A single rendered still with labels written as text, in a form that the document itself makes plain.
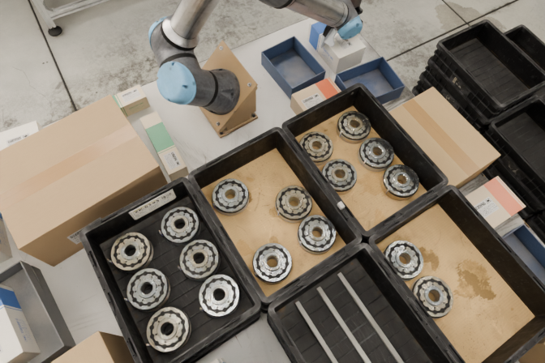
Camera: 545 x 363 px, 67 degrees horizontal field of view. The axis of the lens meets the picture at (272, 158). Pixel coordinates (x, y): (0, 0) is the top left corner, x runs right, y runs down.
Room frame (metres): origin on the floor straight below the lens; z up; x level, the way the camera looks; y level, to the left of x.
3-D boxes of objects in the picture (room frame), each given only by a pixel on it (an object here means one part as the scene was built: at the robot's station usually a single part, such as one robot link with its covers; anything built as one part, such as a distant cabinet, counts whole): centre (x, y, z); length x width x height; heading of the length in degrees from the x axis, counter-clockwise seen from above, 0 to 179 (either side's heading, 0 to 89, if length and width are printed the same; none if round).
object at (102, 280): (0.20, 0.23, 0.92); 0.40 x 0.30 x 0.02; 36
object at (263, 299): (0.38, -0.01, 0.92); 0.40 x 0.30 x 0.02; 36
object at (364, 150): (0.60, -0.31, 0.86); 0.10 x 0.10 x 0.01
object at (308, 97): (0.84, -0.15, 0.74); 0.16 x 0.12 x 0.07; 124
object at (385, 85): (0.94, -0.33, 0.74); 0.20 x 0.15 x 0.07; 119
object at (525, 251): (0.31, -0.76, 0.74); 0.20 x 0.15 x 0.07; 34
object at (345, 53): (1.13, -0.21, 0.75); 0.20 x 0.12 x 0.09; 33
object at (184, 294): (0.20, 0.23, 0.87); 0.40 x 0.30 x 0.11; 36
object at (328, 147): (0.60, -0.13, 0.86); 0.10 x 0.10 x 0.01
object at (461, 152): (0.67, -0.51, 0.78); 0.30 x 0.22 x 0.16; 36
